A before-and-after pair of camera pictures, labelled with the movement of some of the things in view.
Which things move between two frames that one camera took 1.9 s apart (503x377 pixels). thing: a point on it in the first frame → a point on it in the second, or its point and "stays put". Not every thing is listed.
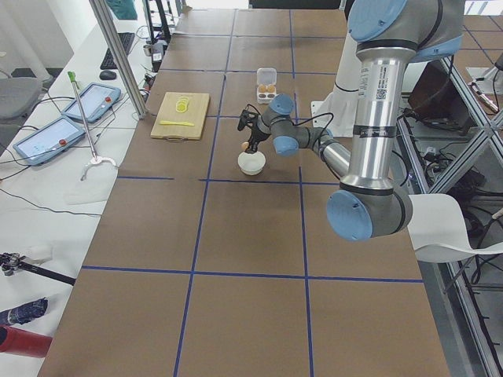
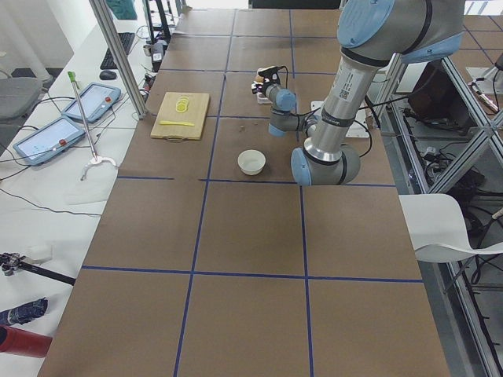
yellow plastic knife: x=184 y=122 stays put
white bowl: x=251 y=164 stays put
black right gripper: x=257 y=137 → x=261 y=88
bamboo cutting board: x=181 y=115 stays put
